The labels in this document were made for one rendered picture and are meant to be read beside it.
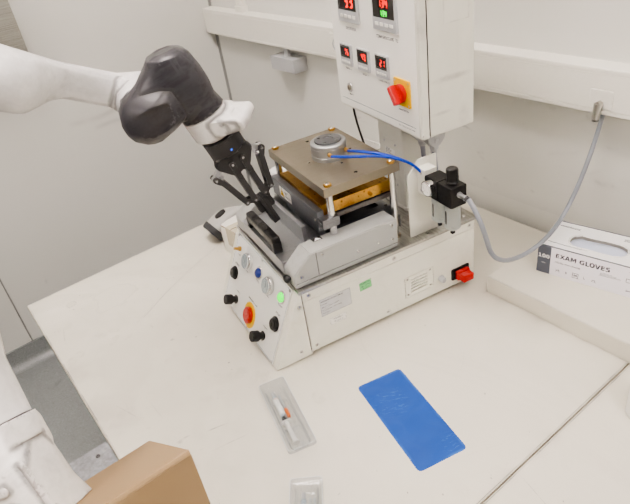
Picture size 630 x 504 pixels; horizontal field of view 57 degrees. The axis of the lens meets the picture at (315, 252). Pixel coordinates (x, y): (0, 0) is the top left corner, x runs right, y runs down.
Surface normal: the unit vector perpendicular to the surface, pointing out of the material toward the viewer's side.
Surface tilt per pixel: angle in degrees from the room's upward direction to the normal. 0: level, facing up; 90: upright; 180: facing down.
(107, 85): 91
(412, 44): 90
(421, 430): 0
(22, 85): 99
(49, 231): 90
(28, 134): 90
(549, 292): 0
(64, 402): 0
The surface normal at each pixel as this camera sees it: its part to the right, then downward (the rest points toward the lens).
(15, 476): 0.39, -0.28
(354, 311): 0.47, 0.43
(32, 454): 0.78, -0.60
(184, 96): 0.15, 0.58
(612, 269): -0.65, 0.44
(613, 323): -0.14, -0.83
